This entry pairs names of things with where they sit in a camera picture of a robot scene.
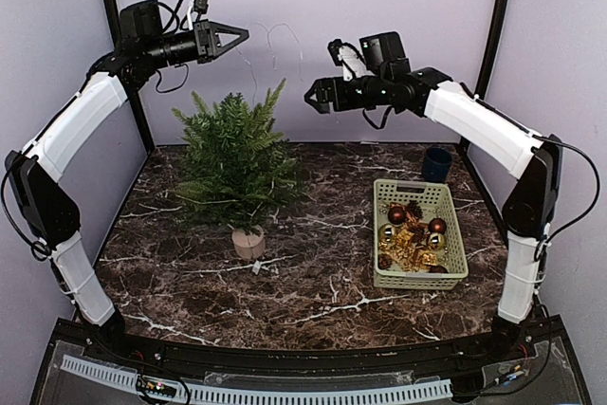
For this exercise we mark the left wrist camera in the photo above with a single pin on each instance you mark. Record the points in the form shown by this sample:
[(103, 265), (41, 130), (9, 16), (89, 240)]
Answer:
[(196, 9)]

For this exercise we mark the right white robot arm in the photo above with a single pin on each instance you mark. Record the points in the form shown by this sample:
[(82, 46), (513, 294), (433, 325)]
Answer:
[(377, 72)]

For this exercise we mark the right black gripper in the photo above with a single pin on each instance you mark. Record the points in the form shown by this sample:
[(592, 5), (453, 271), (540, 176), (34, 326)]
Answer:
[(323, 84)]

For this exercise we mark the brown bauble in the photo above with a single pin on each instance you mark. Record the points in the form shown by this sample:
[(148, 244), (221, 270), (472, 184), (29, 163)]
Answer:
[(438, 269), (397, 215), (437, 225)]

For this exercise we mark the dark pine cone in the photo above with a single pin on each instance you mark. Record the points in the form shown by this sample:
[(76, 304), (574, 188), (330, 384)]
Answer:
[(414, 210)]

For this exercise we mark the brown pine cone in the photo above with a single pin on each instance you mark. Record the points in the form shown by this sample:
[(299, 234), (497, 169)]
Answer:
[(384, 261)]

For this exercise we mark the gold bauble right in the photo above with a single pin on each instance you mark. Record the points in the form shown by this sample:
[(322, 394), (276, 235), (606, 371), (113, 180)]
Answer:
[(436, 241)]

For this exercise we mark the dark blue mug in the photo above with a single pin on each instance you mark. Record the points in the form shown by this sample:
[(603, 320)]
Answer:
[(436, 165)]

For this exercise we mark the pale green plastic basket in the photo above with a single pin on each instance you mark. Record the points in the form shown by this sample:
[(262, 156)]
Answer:
[(435, 200)]

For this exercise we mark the brown bauble front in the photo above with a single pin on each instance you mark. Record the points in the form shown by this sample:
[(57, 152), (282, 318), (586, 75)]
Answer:
[(438, 269)]

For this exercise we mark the white cable duct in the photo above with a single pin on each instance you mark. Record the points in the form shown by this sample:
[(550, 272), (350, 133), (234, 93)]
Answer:
[(247, 389)]

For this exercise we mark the small green christmas tree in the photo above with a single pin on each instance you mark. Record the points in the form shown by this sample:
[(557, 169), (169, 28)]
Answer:
[(237, 168)]

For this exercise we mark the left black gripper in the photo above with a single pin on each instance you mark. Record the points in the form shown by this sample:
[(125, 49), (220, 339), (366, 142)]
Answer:
[(206, 36)]

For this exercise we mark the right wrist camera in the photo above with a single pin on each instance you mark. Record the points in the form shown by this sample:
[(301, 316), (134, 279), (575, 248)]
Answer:
[(348, 58)]

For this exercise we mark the gold gift box ornament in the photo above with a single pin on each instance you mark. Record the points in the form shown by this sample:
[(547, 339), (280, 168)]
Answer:
[(402, 242)]

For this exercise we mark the gold bauble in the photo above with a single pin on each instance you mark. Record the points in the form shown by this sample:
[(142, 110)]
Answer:
[(436, 241), (386, 233)]

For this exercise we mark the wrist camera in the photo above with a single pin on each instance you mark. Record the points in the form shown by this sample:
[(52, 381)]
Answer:
[(196, 9), (348, 58)]

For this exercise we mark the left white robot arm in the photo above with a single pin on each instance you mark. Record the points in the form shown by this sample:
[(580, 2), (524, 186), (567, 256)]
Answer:
[(36, 171)]

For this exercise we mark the brown bauble back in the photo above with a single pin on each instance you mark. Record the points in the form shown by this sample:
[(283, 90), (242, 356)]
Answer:
[(397, 215)]

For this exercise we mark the round wooden tree base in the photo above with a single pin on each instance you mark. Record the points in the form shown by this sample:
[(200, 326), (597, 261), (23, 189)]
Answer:
[(249, 246)]

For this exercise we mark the gold bauble left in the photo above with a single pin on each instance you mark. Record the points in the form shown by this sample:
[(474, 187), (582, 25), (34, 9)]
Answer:
[(386, 233)]

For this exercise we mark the brown bauble right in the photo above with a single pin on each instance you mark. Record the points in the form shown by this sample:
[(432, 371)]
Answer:
[(437, 225)]

